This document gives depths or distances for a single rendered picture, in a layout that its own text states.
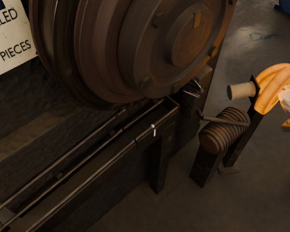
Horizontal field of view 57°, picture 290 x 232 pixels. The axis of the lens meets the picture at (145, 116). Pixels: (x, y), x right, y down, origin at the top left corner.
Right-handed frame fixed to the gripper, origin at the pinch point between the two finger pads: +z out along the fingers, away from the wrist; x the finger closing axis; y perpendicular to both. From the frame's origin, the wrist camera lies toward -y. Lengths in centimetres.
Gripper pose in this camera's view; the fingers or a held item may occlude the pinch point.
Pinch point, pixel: (277, 87)
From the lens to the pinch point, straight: 89.3
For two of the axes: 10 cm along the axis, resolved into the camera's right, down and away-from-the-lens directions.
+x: -7.4, 5.4, -4.0
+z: -6.4, -7.4, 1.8
